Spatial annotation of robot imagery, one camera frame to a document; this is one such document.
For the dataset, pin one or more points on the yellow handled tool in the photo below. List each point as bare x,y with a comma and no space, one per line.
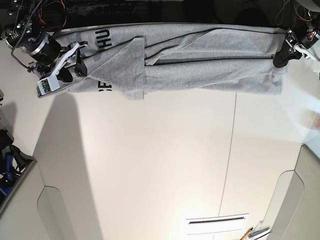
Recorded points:
244,237

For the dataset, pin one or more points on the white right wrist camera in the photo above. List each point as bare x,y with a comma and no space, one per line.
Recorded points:
48,85

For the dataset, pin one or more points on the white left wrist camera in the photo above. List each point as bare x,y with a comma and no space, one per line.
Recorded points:
316,66

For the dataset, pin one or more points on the white vent panel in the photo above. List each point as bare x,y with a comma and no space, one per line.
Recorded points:
216,225

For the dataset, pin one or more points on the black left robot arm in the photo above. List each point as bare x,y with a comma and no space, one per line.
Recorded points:
298,15

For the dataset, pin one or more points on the grey metal tool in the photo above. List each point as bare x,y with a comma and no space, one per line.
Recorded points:
258,234

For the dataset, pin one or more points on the blue and black equipment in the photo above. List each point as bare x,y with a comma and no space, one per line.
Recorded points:
13,163

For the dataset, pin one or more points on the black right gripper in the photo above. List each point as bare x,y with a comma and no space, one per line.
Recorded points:
50,53

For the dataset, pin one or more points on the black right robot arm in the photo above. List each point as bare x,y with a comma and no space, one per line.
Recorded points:
32,30

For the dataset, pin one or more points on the grey T-shirt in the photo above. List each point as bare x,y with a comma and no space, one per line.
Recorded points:
137,59

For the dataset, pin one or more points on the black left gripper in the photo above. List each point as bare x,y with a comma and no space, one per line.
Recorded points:
294,48

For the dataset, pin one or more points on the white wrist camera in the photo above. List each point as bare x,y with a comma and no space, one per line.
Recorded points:
316,66
48,85

